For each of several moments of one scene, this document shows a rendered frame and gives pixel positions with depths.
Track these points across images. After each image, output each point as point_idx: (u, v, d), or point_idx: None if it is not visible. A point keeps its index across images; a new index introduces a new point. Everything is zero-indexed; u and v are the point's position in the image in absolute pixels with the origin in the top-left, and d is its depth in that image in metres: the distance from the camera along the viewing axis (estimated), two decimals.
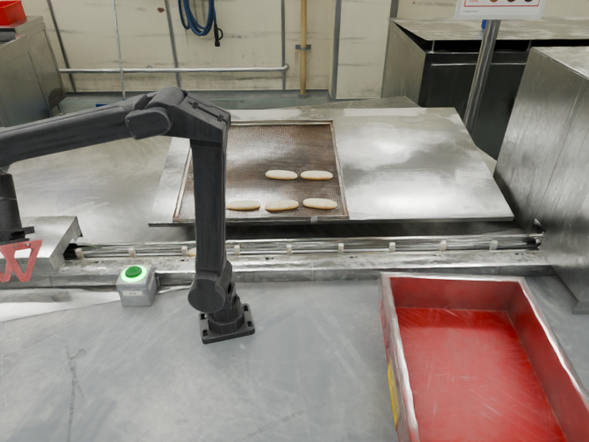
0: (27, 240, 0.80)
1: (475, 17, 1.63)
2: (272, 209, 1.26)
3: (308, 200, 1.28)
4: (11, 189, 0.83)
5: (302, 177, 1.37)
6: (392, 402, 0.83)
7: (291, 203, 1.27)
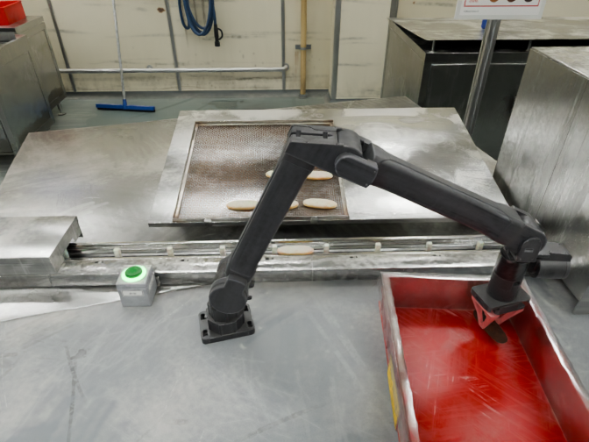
0: (483, 307, 0.91)
1: (475, 17, 1.63)
2: None
3: (308, 200, 1.28)
4: (497, 266, 0.87)
5: None
6: (392, 402, 0.83)
7: (291, 203, 1.27)
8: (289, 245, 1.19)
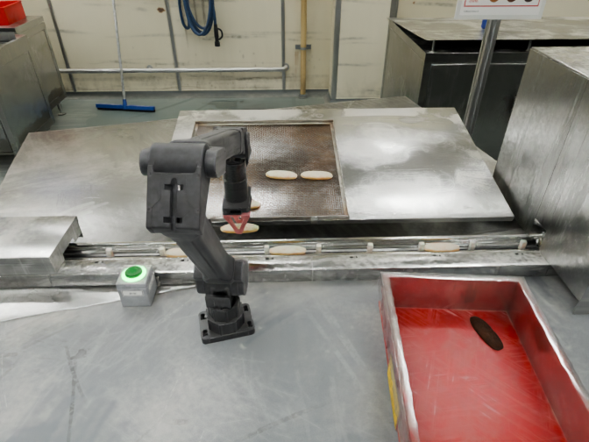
0: (239, 214, 1.07)
1: (475, 17, 1.63)
2: (227, 231, 1.13)
3: (274, 248, 1.18)
4: (233, 176, 1.02)
5: (302, 177, 1.37)
6: (392, 402, 0.83)
7: (251, 226, 1.14)
8: (435, 243, 1.20)
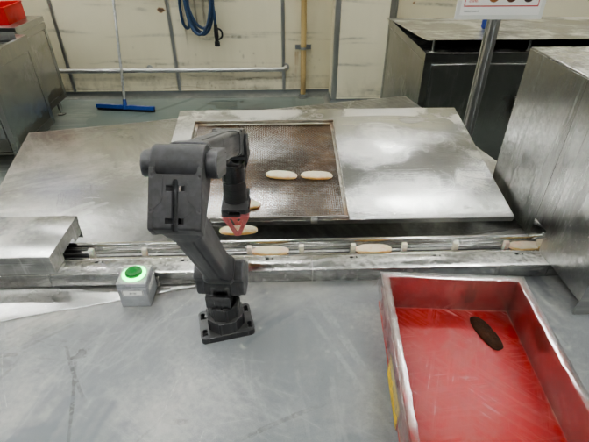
0: (237, 216, 1.06)
1: (475, 17, 1.63)
2: (226, 233, 1.12)
3: (360, 246, 1.19)
4: (232, 178, 1.02)
5: (302, 177, 1.37)
6: (392, 402, 0.83)
7: (250, 228, 1.13)
8: (518, 241, 1.21)
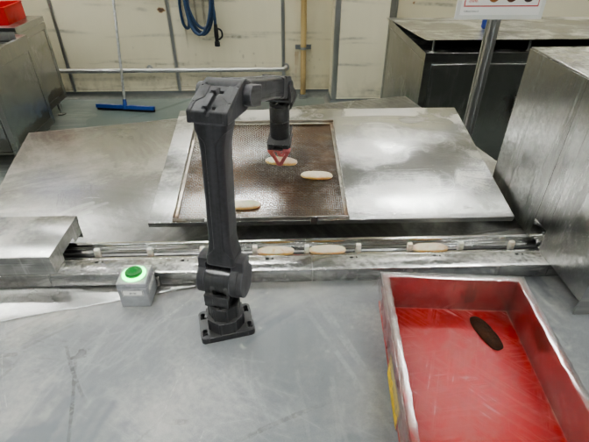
0: (280, 150, 1.27)
1: (475, 17, 1.63)
2: (265, 254, 1.17)
3: (417, 245, 1.19)
4: (278, 118, 1.21)
5: (302, 177, 1.37)
6: (392, 402, 0.83)
7: (287, 249, 1.18)
8: None
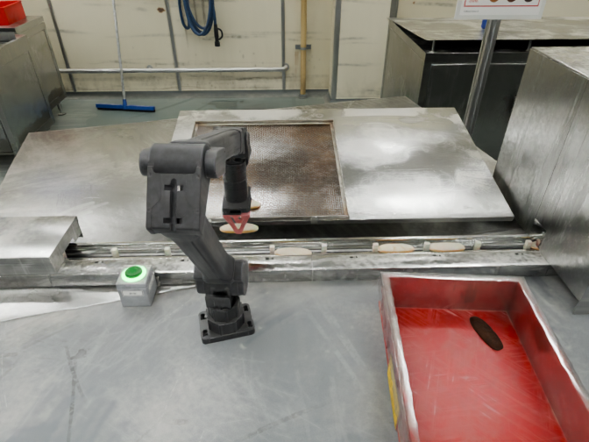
0: (238, 214, 1.06)
1: (475, 17, 1.63)
2: (386, 252, 1.17)
3: (535, 243, 1.20)
4: (233, 176, 1.02)
5: (222, 231, 1.13)
6: (392, 402, 0.83)
7: (407, 246, 1.18)
8: None
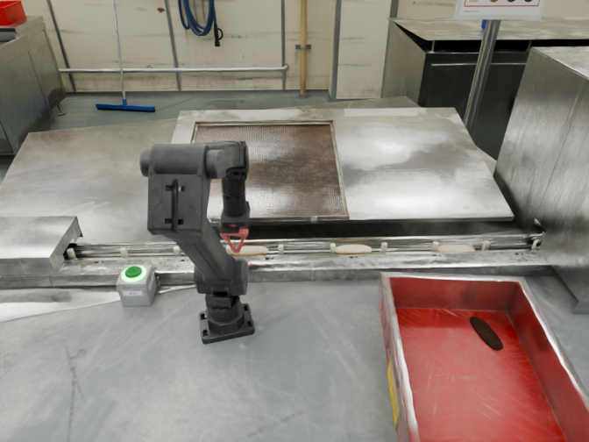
0: None
1: (475, 17, 1.63)
2: None
3: None
4: (231, 189, 1.02)
5: (337, 253, 1.18)
6: (392, 402, 0.83)
7: None
8: None
